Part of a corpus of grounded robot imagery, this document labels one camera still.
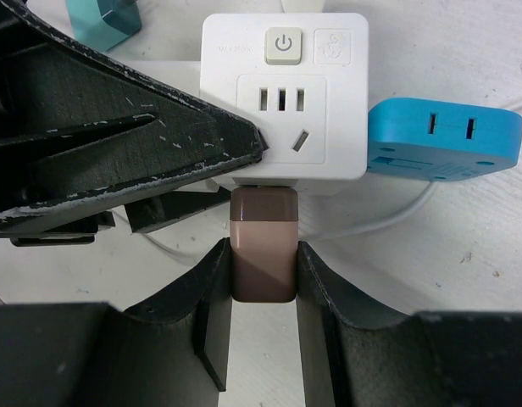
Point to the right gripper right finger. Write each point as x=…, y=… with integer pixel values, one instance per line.
x=356, y=351

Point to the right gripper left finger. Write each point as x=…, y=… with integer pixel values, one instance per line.
x=171, y=349

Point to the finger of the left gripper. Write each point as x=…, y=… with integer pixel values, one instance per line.
x=144, y=216
x=81, y=133

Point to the teal USB charger plug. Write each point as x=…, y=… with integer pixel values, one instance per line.
x=103, y=24

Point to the pink brown charger plug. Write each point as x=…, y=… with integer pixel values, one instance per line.
x=264, y=241

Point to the white cube power socket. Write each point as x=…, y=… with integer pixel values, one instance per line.
x=303, y=80

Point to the blue adapter plug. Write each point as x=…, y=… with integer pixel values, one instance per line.
x=429, y=140

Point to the white flat adapter plug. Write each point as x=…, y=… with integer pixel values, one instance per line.
x=303, y=6

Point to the white rectangular power adapter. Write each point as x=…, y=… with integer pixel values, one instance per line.
x=182, y=75

